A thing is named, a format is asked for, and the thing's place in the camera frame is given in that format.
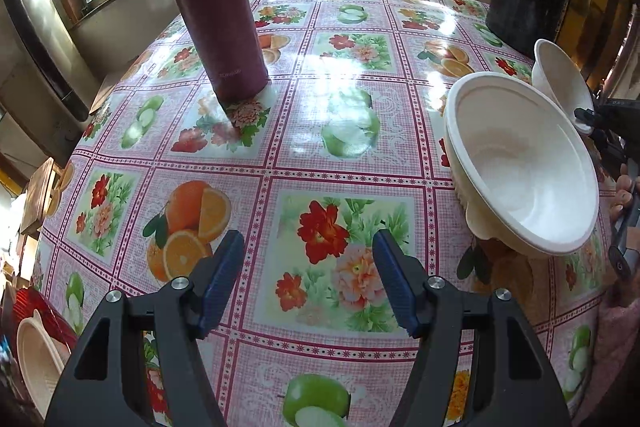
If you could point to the beige ribbed disposable bowl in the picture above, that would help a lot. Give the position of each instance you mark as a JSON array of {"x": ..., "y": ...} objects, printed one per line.
[{"x": 42, "y": 359}]

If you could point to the floral fruit plastic tablecloth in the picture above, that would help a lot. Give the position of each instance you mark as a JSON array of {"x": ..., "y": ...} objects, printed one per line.
[{"x": 347, "y": 138}]

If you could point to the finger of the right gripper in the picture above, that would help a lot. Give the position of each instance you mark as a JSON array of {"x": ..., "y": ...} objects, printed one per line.
[{"x": 617, "y": 115}]

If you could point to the small white disposable bowl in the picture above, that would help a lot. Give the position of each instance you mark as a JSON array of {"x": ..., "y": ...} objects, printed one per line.
[{"x": 555, "y": 75}]

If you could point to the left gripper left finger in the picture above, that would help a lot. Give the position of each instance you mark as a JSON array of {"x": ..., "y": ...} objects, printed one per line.
[{"x": 106, "y": 380}]

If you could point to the person's hand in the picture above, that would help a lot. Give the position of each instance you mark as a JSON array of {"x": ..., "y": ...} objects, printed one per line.
[{"x": 626, "y": 187}]

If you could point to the large white disposable bowl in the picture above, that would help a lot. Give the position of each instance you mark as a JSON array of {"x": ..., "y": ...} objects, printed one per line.
[{"x": 520, "y": 169}]

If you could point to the white standing air conditioner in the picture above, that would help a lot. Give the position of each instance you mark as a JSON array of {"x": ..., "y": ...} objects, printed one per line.
[{"x": 50, "y": 48}]

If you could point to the wooden stool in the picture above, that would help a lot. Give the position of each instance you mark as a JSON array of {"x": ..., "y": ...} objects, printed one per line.
[{"x": 38, "y": 192}]

